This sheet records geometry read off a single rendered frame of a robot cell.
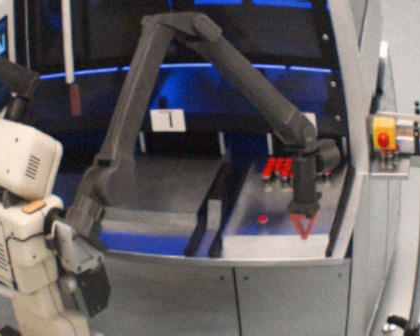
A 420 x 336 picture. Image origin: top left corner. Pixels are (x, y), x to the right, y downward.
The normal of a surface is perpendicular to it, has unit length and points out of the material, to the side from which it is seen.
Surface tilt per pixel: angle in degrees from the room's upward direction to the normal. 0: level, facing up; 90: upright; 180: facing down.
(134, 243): 0
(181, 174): 0
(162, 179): 0
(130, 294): 90
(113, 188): 74
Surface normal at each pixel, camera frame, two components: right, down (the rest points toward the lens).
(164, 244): -0.11, -0.87
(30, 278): 0.79, 0.22
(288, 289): -0.25, 0.49
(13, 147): -0.52, -0.26
